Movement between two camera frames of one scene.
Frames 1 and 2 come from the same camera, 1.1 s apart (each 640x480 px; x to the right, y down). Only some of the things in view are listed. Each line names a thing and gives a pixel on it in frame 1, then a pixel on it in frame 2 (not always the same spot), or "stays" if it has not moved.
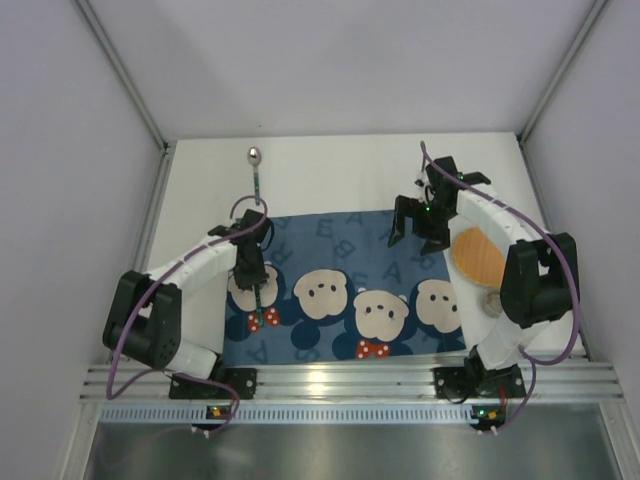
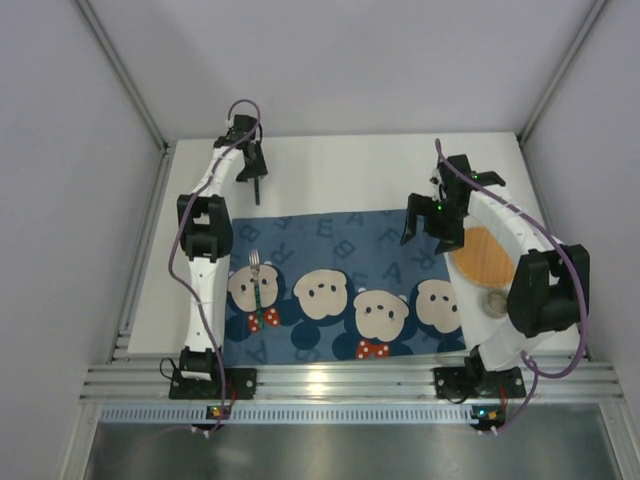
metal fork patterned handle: [259, 308] stays
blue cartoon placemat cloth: [338, 288] stays
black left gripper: [251, 276] to [252, 164]
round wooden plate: [479, 257] stays
